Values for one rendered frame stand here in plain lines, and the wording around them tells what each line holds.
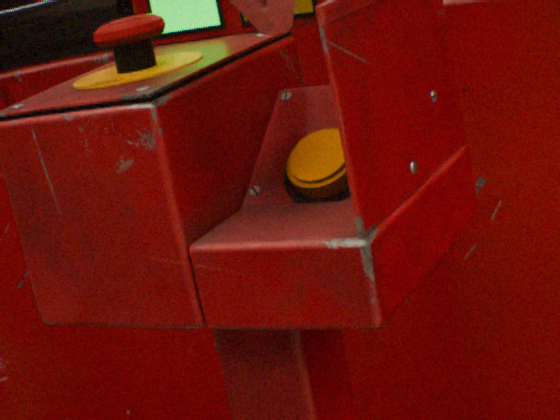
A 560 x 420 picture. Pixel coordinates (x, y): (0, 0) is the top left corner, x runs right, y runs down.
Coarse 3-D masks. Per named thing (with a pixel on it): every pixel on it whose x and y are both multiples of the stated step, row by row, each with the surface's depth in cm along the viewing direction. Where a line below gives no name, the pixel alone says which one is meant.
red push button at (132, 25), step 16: (144, 16) 61; (160, 16) 62; (96, 32) 61; (112, 32) 60; (128, 32) 60; (144, 32) 60; (160, 32) 62; (112, 48) 62; (128, 48) 61; (144, 48) 62; (128, 64) 62; (144, 64) 62
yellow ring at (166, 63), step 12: (168, 60) 63; (180, 60) 62; (192, 60) 61; (96, 72) 65; (108, 72) 64; (144, 72) 61; (156, 72) 60; (84, 84) 61; (96, 84) 60; (108, 84) 59
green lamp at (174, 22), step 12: (156, 0) 70; (168, 0) 70; (180, 0) 70; (192, 0) 69; (204, 0) 69; (156, 12) 71; (168, 12) 70; (180, 12) 70; (192, 12) 70; (204, 12) 69; (216, 12) 69; (168, 24) 71; (180, 24) 70; (192, 24) 70; (204, 24) 70; (216, 24) 69
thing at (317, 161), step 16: (336, 128) 60; (304, 144) 60; (320, 144) 60; (336, 144) 59; (288, 160) 60; (304, 160) 60; (320, 160) 59; (336, 160) 59; (288, 176) 60; (304, 176) 59; (320, 176) 58; (336, 176) 58; (304, 192) 59; (320, 192) 59; (336, 192) 59
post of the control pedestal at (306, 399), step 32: (224, 352) 64; (256, 352) 63; (288, 352) 62; (320, 352) 64; (256, 384) 64; (288, 384) 63; (320, 384) 64; (256, 416) 65; (288, 416) 64; (320, 416) 64; (352, 416) 67
